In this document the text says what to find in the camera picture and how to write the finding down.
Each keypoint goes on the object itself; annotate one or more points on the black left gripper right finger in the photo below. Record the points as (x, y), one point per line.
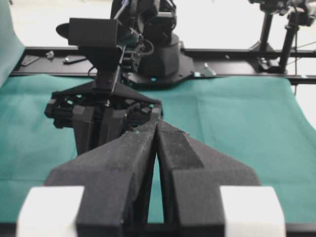
(191, 174)

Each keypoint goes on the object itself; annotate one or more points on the green table mat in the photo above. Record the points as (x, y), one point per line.
(252, 119)

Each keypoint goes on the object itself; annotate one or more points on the black camera stand posts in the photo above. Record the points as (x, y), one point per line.
(298, 13)

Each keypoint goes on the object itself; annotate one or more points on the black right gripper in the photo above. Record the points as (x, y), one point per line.
(99, 115)

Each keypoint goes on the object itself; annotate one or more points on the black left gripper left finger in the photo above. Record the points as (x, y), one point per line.
(117, 178)

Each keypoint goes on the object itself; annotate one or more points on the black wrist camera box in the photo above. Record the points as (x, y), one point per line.
(90, 32)

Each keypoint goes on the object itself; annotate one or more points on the black aluminium frame rail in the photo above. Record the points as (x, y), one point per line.
(195, 64)

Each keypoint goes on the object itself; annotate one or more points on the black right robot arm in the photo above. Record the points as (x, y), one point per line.
(136, 44)

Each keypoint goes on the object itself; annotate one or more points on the green backdrop sheet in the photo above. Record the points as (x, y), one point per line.
(11, 48)

